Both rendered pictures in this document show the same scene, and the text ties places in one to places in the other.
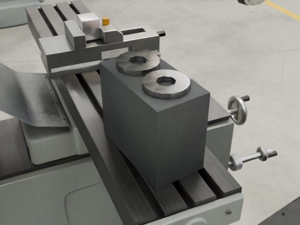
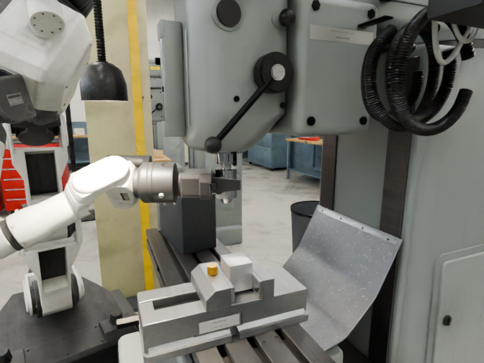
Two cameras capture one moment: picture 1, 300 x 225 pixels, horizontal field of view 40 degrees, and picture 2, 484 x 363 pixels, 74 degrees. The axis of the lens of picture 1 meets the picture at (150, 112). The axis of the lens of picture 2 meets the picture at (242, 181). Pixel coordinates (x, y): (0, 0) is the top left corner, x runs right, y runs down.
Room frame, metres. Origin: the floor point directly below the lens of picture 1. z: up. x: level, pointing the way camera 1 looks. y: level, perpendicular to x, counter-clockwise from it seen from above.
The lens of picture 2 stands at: (1.79, 0.19, 1.38)
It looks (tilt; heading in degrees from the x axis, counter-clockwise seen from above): 12 degrees down; 180
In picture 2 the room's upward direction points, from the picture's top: straight up
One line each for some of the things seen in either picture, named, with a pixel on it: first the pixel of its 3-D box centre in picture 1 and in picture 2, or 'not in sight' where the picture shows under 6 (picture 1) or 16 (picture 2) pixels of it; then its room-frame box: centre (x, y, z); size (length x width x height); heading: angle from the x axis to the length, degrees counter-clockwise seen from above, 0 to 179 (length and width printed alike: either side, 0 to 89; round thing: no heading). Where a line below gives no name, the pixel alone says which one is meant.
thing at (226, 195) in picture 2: not in sight; (226, 184); (1.09, 0.16, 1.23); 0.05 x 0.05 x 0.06
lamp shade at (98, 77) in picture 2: not in sight; (103, 81); (1.24, -0.03, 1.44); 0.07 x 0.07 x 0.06
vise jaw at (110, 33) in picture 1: (107, 28); (211, 284); (1.17, 0.13, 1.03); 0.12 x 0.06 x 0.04; 22
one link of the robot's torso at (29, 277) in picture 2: not in sight; (53, 288); (0.57, -0.58, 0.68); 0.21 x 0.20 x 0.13; 36
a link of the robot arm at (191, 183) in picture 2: not in sight; (184, 183); (1.10, 0.07, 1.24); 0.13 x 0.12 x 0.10; 4
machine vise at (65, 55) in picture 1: (99, 41); (222, 296); (1.16, 0.15, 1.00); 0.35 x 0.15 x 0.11; 112
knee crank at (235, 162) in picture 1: (252, 156); not in sight; (1.17, -0.38, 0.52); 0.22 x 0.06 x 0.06; 113
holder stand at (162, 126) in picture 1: (151, 112); (186, 213); (0.70, 0.00, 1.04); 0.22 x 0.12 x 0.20; 33
